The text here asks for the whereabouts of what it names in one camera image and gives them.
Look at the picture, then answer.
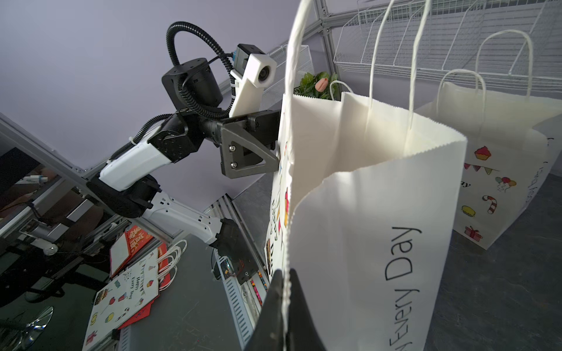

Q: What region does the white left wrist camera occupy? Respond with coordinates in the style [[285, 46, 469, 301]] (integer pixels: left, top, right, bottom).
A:
[[229, 44, 277, 118]]

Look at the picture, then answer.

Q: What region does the large white party paper bag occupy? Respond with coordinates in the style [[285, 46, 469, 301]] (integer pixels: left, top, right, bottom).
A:
[[266, 1, 467, 350]]

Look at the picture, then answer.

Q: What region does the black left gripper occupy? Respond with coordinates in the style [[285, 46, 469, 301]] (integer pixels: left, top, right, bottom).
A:
[[199, 110, 281, 179]]

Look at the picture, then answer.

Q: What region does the small white party paper bag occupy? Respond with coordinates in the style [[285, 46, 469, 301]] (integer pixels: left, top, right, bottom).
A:
[[416, 29, 561, 250]]

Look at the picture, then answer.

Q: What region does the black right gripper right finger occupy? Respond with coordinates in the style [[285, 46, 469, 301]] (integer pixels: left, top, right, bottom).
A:
[[287, 269, 326, 351]]

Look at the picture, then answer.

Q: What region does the potted plant with pink flower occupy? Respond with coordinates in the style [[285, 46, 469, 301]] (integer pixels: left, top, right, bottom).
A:
[[294, 72, 341, 101]]

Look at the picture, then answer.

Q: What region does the flat stack of paper bags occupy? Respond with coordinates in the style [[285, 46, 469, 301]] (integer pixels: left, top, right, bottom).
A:
[[82, 225, 187, 350]]

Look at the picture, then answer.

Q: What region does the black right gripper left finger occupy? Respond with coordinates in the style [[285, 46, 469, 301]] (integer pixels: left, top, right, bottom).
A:
[[244, 270, 285, 351]]

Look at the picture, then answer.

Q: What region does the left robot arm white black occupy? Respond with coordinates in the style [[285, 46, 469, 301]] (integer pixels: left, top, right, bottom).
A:
[[86, 21, 280, 283]]

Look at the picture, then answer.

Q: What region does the white wire wall shelf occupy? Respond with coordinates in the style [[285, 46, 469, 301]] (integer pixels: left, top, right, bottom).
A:
[[263, 0, 562, 95]]

